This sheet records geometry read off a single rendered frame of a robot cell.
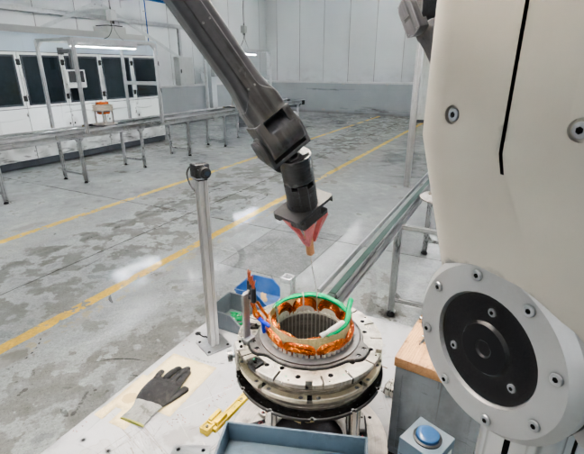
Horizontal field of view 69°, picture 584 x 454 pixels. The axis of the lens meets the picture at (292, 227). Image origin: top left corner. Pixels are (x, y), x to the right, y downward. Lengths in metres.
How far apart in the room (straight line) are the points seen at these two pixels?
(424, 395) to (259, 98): 0.71
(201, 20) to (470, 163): 0.45
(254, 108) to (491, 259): 0.43
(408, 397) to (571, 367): 0.71
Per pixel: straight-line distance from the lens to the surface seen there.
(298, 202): 0.75
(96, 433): 1.29
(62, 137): 6.92
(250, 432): 0.83
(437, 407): 1.03
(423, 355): 1.00
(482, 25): 0.32
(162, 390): 1.33
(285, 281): 1.01
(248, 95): 0.66
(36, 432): 2.58
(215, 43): 0.66
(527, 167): 0.30
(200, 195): 1.24
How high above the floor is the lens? 1.65
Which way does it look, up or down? 21 degrees down
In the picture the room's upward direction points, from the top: straight up
